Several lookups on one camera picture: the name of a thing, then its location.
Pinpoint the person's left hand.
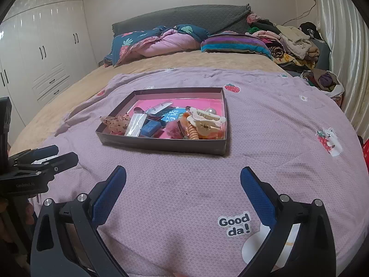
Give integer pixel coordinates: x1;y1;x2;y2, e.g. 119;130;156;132
23;200;36;226

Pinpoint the blue and pink quilt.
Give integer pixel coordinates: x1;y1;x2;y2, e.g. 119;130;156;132
103;24;212;67

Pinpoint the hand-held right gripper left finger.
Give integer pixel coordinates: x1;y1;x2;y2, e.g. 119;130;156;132
30;165;127;277

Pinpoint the striped pillow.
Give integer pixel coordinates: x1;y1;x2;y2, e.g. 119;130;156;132
200;33;273;60

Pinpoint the shallow cardboard box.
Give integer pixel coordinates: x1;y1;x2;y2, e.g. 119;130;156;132
95;87;229;157

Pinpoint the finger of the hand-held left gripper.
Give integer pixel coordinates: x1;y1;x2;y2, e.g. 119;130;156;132
9;145;60;166
14;152;79;179

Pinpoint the grey cushion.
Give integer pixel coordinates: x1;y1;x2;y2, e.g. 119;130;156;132
313;39;331;71

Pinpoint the pink pom-pom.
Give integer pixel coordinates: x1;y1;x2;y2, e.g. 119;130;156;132
164;121;183;139

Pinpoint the pink book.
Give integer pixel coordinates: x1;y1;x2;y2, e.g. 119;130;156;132
127;98;227;140

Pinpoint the clear plastic packet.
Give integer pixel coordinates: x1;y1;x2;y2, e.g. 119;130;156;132
125;112;148;137

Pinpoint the brown spotted bow clip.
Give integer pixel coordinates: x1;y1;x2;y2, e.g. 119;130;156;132
99;115;133;135

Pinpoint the beige butterfly hair claw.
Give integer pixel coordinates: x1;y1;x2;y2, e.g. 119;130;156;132
184;108;224;141

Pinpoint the blue rectangular hair clip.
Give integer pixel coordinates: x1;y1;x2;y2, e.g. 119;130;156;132
140;120;162;137

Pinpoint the beige bedspread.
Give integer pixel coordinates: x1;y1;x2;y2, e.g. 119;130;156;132
9;49;284;156

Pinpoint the pile of clothes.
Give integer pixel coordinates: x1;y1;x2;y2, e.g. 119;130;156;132
246;13;322;71

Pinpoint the orange spiral hair tie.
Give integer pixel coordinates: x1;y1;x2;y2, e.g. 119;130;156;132
180;112;201;141

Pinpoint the white wardrobe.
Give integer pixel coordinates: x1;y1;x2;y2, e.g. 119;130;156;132
0;0;97;127

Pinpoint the bag of clothes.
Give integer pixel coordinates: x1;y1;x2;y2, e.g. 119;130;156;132
300;69;345;107

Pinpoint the grey quilted headboard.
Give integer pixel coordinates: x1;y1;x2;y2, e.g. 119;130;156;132
111;4;252;36

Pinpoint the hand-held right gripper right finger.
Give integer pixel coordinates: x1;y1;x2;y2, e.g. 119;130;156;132
238;166;337;277

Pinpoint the shiny white curtain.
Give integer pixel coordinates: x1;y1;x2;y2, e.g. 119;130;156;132
310;0;369;139

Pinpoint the silver hair clip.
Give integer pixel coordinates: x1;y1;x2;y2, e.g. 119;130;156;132
146;101;173;115

